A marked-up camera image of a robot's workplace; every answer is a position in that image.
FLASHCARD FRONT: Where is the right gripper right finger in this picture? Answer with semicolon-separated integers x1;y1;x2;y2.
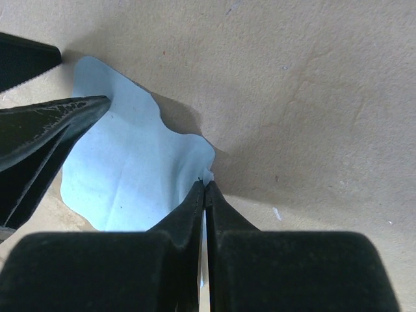
205;182;399;311

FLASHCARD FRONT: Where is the blue cleaning cloth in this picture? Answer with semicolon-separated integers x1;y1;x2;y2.
60;57;215;232

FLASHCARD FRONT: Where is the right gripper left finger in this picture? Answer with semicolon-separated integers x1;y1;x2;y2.
1;181;204;311

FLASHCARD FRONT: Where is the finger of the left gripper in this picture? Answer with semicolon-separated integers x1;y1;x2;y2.
0;32;62;92
1;96;111;229

